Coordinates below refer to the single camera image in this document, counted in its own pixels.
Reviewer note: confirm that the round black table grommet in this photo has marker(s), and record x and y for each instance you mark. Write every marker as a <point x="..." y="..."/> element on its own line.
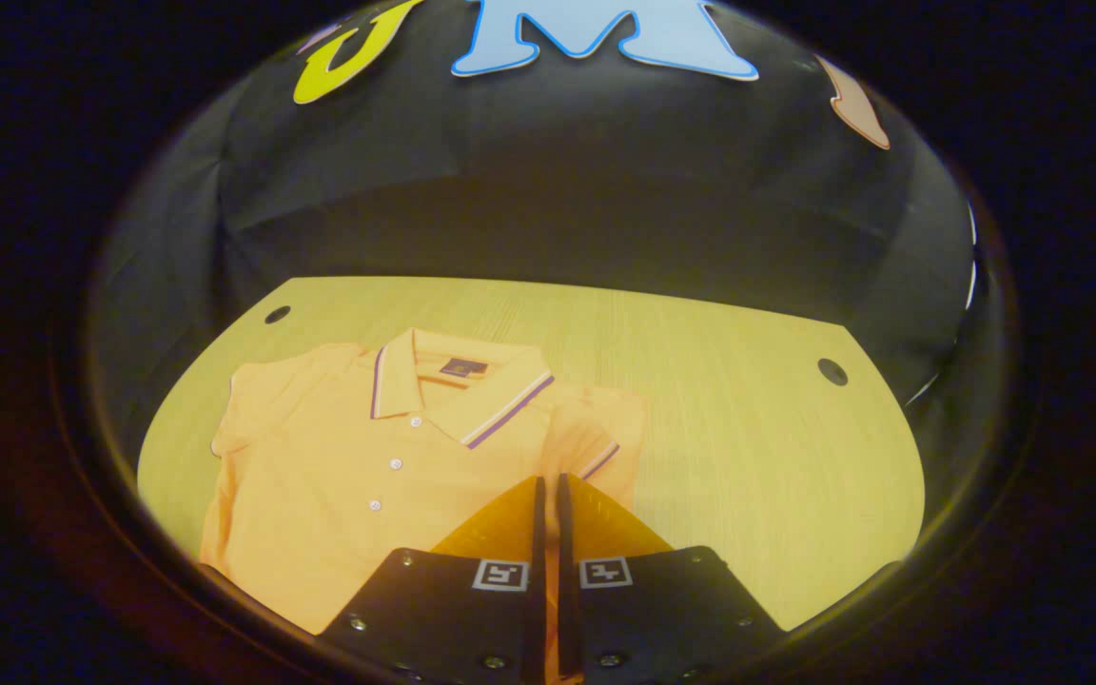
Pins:
<point x="277" y="314"/>
<point x="832" y="371"/>

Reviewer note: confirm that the orange polo T-shirt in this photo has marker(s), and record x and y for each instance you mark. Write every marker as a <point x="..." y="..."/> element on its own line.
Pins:
<point x="320" y="476"/>

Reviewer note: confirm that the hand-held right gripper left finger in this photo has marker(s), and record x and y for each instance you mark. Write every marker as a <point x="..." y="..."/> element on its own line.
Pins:
<point x="539" y="533"/>

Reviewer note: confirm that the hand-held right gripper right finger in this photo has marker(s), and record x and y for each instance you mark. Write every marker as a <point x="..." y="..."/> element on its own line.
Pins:
<point x="564" y="533"/>

